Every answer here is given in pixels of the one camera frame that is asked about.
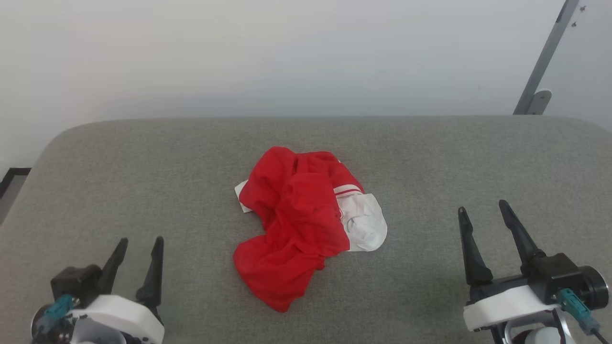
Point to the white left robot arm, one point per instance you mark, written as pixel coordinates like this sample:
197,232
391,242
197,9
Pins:
95,332

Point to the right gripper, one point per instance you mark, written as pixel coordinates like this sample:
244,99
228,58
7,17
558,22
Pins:
550,274

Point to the red and white jersey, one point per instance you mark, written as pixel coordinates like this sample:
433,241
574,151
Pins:
296,220

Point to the left gripper teal connector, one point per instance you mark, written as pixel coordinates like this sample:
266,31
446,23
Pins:
60,306

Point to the right gripper teal connector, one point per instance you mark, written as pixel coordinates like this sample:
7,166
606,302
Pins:
571,303

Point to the grey post bracket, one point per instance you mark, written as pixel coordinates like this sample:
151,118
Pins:
539,101

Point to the gripper teal connector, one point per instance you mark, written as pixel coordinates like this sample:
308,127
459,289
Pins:
60,306
571,303

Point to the grey metal post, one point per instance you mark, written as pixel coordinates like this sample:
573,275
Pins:
545,52

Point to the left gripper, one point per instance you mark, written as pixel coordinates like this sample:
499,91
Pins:
76,284

